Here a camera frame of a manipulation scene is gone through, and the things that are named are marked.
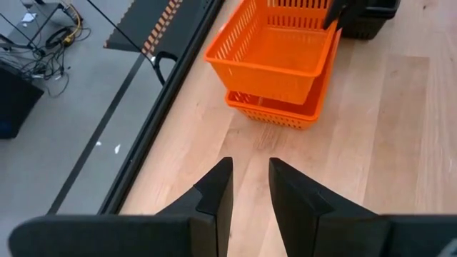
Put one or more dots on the black table frame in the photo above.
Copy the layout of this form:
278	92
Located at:
157	118

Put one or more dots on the black box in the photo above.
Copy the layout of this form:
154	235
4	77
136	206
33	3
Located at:
18	103

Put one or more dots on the black mat with orange stripe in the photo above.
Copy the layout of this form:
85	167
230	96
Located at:
143	25

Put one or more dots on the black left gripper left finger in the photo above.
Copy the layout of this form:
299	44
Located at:
107	237

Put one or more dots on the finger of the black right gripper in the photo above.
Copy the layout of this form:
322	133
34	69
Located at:
332	12
350	10

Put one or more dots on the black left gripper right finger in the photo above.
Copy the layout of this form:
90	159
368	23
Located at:
357	237

